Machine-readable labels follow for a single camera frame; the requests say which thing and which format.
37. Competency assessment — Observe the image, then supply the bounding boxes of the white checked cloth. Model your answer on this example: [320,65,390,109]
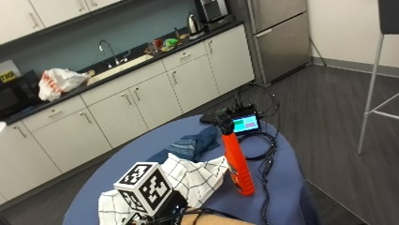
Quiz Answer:
[98,152,231,225]

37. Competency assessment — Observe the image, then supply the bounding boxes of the white marker cube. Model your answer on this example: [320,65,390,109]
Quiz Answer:
[112,160,175,218]

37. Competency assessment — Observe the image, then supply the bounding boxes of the blue tablecloth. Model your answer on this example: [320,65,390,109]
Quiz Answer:
[62,113,322,225]

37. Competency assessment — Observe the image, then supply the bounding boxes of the blue striped cloth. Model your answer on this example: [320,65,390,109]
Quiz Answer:
[147,126,223,164]

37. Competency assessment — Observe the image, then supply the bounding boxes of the black pouch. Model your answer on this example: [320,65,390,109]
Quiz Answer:
[199,112,219,125]

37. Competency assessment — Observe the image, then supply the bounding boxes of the small black screen device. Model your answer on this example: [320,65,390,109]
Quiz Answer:
[227,102,267,137]

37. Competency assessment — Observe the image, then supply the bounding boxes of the white lower cabinets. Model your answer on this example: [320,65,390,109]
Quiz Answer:
[0,24,256,204]

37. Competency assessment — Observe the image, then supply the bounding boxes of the white cabinets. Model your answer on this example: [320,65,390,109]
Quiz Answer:
[0,24,256,204]
[0,0,127,45]

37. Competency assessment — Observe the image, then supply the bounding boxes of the black countertop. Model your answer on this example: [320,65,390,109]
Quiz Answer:
[0,20,247,126]

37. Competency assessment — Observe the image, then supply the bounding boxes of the kitchen sink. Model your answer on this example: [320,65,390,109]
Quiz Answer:
[87,53,156,86]

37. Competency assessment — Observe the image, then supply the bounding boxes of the white plastic bag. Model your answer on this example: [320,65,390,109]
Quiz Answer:
[38,67,94,103]

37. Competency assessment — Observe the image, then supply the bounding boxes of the green item on counter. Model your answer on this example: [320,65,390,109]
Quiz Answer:
[162,37,181,53]

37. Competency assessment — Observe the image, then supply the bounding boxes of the chrome faucet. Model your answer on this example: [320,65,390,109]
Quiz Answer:
[98,38,132,69]

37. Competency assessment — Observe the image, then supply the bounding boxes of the black microwave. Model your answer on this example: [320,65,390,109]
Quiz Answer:
[0,69,42,120]

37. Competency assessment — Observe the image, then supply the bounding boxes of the silver kettle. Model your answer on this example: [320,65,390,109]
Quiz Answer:
[187,11,207,40]

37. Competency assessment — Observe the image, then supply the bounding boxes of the stainless steel refrigerator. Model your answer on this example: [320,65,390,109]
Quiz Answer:
[244,0,314,85]

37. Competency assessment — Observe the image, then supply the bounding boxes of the yellow sign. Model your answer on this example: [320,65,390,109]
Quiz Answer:
[0,59,23,84]

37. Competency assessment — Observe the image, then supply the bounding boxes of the black coffee machine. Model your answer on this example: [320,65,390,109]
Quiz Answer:
[193,0,236,32]

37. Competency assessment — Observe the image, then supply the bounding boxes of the white metal stool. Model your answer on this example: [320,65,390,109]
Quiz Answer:
[357,0,399,156]

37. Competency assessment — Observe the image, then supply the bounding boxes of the white upper cabinets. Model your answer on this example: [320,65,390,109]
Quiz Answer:
[0,0,127,45]

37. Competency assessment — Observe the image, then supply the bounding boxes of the orange handle with black head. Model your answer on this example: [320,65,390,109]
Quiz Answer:
[213,109,257,198]

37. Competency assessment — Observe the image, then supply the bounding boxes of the black cable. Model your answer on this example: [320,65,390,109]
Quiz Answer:
[235,82,283,225]

